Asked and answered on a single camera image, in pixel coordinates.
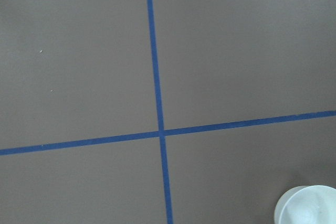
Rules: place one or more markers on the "white bowl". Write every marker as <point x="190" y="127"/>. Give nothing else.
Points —
<point x="306" y="204"/>

